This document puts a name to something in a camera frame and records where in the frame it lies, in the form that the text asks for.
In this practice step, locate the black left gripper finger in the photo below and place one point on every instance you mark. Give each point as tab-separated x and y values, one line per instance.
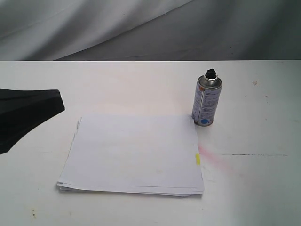
23	110

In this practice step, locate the silver spray paint can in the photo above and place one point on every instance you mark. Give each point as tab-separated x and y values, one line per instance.
208	89

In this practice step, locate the grey backdrop cloth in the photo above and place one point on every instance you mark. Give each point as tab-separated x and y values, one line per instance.
149	30

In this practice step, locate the white paper stack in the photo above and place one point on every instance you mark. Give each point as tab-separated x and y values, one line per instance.
134	154

